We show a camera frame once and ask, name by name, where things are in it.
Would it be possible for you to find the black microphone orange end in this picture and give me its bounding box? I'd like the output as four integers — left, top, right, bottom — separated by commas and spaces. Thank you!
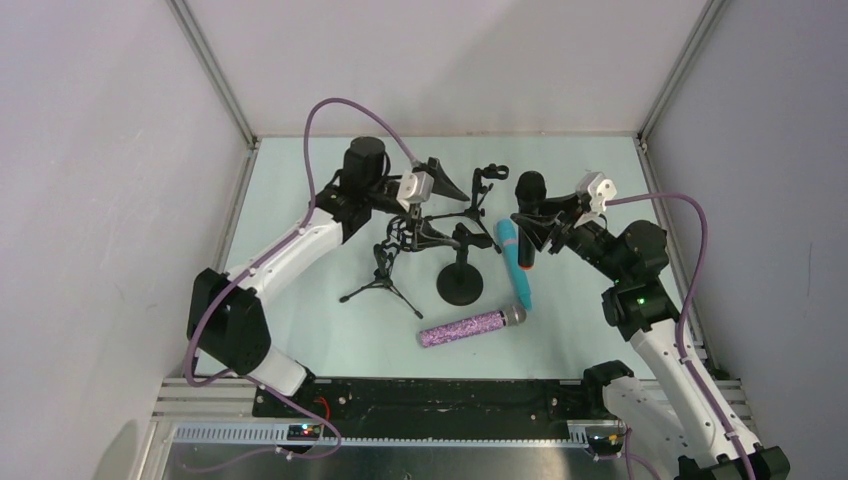
514, 170, 547, 270

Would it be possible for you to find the black round base mic stand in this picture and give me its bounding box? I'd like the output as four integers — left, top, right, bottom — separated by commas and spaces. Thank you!
436, 223, 494, 306

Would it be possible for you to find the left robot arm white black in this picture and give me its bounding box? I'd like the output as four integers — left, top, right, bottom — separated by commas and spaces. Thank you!
187, 136, 469, 396

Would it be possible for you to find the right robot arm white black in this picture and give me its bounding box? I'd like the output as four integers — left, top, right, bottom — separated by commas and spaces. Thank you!
511, 192, 790, 479

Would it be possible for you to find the tripod stand with clip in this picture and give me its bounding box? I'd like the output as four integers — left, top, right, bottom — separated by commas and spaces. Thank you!
425, 163, 509, 240

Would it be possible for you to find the blue toy microphone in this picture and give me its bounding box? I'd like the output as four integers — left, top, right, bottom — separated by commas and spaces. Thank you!
495, 219, 533, 311

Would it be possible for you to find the purple glitter microphone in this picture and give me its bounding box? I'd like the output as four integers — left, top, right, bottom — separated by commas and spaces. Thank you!
417, 304, 527, 348

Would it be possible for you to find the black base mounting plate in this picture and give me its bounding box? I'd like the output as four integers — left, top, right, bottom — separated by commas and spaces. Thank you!
293, 377, 613, 441

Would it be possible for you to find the tripod stand with shock mount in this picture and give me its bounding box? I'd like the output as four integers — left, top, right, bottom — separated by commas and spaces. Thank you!
339, 215, 424, 319

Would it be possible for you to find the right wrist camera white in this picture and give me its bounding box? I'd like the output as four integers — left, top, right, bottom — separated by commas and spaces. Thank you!
575, 172, 614, 227

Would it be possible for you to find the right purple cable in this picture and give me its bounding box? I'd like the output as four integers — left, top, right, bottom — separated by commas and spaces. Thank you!
606, 193, 760, 480

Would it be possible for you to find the purple cable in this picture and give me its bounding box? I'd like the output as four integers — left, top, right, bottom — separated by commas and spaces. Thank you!
184, 97, 419, 389
606, 193, 760, 480

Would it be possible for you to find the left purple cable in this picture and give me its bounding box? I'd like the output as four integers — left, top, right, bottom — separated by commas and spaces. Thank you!
184, 97, 419, 389

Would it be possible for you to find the aluminium frame rail front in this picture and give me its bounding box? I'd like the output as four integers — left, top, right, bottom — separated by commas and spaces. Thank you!
152, 377, 753, 449

